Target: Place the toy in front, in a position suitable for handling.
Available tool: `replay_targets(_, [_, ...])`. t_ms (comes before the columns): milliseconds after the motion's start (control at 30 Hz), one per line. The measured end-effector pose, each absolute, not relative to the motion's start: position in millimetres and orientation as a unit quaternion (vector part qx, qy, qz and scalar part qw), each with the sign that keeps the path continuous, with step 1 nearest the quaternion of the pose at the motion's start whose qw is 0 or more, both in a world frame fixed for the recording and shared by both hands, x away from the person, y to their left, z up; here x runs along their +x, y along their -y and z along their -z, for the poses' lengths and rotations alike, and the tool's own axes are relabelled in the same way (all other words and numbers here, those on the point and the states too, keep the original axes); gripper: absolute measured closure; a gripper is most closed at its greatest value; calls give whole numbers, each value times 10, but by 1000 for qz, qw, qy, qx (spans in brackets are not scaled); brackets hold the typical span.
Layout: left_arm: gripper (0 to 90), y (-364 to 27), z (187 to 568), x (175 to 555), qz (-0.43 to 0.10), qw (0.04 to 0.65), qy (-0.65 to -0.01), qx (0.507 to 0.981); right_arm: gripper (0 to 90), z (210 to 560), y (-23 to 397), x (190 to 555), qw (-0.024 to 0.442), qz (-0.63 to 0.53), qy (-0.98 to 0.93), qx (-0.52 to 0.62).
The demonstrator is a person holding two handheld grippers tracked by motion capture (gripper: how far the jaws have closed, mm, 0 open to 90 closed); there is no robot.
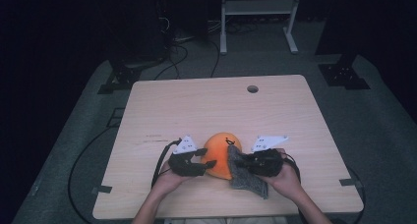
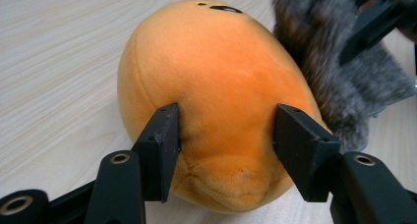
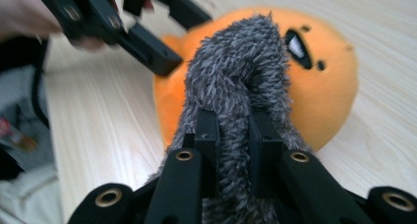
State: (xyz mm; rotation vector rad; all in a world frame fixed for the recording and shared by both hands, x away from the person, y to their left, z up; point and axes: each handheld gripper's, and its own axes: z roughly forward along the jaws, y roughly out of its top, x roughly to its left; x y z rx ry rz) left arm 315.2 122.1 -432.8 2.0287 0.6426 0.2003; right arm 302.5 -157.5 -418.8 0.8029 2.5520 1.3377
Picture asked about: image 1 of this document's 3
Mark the dark tape strip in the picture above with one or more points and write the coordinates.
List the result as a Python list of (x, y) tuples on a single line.
[(350, 182), (102, 189)]

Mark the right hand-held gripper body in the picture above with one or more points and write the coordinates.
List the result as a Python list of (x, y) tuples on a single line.
[(267, 163)]

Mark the black stand base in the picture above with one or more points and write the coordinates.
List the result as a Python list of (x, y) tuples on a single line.
[(342, 75), (119, 80)]

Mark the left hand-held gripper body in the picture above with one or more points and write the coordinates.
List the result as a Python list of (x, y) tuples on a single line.
[(183, 165)]

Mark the white metal stand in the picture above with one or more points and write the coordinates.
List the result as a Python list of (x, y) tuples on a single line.
[(259, 7)]

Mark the person's right hand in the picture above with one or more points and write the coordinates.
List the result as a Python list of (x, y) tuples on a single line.
[(285, 181)]

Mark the person's left hand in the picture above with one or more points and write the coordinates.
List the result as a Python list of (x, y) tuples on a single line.
[(168, 181)]

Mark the grey cloth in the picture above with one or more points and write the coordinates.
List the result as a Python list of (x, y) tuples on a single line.
[(246, 181)]

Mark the orange plush toy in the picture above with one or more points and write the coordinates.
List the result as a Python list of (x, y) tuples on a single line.
[(218, 158)]

